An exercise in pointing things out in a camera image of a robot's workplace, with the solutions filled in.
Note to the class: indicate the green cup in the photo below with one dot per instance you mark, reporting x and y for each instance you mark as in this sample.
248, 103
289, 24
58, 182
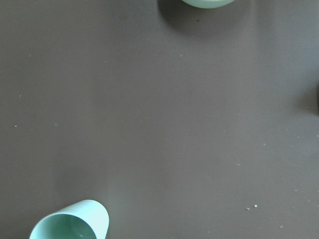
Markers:
87, 219

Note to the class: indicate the green bowl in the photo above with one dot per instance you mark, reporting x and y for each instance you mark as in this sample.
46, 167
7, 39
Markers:
207, 4

